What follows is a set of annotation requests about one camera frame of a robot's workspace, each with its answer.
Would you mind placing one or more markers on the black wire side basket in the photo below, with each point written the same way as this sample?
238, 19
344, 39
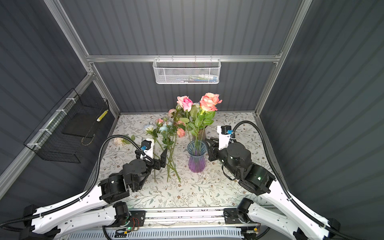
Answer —
66, 135

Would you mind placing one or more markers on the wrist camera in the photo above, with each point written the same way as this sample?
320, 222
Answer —
147, 146
225, 133

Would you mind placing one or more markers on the white peony flower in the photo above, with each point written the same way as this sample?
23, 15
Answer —
171, 168

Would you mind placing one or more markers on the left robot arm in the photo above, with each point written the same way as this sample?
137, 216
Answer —
102, 206

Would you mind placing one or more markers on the yellow marker pen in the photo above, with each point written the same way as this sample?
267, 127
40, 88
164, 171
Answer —
100, 118

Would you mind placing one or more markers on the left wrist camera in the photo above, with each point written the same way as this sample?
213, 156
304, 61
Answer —
147, 146

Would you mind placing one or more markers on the pale pink rose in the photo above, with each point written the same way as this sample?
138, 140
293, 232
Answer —
121, 141

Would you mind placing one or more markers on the floral patterned table mat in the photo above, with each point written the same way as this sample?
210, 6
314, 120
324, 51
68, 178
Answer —
210, 188

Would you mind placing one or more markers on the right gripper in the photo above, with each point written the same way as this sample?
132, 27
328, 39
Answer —
213, 149

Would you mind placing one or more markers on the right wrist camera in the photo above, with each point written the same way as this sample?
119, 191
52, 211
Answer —
225, 133

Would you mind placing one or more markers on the white blue rose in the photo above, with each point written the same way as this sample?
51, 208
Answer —
149, 127

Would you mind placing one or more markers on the white perforated cable tray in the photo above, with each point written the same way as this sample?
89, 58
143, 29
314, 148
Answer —
216, 233

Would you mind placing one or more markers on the magenta pink rose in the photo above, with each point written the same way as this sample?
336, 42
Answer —
184, 107

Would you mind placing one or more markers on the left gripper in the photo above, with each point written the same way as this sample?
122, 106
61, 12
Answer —
157, 165

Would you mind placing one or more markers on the white wire wall basket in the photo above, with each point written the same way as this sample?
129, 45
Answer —
186, 73

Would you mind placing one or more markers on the coral pink rose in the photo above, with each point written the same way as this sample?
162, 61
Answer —
208, 108

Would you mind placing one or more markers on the red glass vase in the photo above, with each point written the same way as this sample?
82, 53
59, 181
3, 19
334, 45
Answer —
199, 136

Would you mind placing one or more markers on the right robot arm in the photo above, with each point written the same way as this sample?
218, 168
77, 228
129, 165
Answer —
296, 221

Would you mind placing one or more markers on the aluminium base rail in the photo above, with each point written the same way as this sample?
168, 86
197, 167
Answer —
194, 217

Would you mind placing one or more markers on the pink peony spray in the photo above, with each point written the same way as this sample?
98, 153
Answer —
171, 120

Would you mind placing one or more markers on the blue purple glass vase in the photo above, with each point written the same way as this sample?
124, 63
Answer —
197, 160

